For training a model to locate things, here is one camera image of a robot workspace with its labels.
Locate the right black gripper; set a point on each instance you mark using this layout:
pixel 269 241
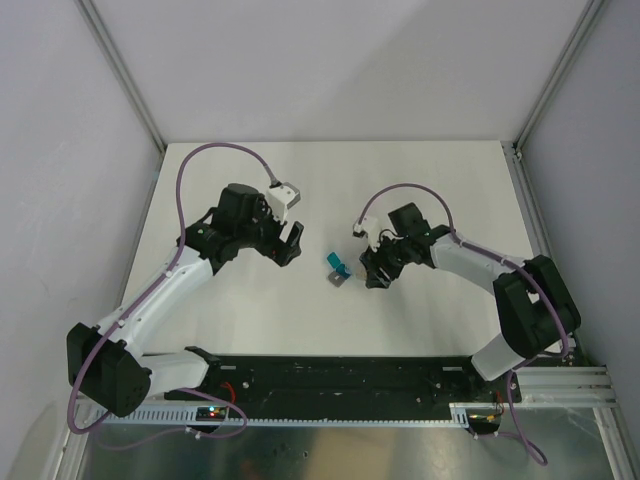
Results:
pixel 374 270

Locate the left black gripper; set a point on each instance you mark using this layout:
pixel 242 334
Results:
pixel 282 252

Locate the teal pill box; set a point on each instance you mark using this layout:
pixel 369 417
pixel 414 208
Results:
pixel 338 266

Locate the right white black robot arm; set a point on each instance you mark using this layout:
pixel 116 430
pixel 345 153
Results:
pixel 535 308

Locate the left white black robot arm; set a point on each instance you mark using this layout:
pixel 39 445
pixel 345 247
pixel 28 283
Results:
pixel 107 362

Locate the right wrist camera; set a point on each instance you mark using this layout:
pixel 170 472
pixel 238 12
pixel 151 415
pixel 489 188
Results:
pixel 368 228

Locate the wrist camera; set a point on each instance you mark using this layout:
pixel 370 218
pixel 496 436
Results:
pixel 368 228
pixel 281 199

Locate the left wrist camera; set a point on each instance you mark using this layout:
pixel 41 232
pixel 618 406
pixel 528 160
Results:
pixel 281 199

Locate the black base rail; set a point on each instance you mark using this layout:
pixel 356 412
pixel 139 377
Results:
pixel 352 386

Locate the grey slotted cable duct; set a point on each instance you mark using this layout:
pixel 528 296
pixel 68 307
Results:
pixel 203 414

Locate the right aluminium frame post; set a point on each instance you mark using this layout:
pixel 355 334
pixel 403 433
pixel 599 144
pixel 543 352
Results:
pixel 577 40

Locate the aluminium frame post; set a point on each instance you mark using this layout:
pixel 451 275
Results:
pixel 116 63
pixel 577 40

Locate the shiny metal base plate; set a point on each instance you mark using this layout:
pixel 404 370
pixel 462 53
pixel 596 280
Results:
pixel 571 443

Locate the left aluminium frame post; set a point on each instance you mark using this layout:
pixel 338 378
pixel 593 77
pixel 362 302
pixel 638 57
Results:
pixel 116 63

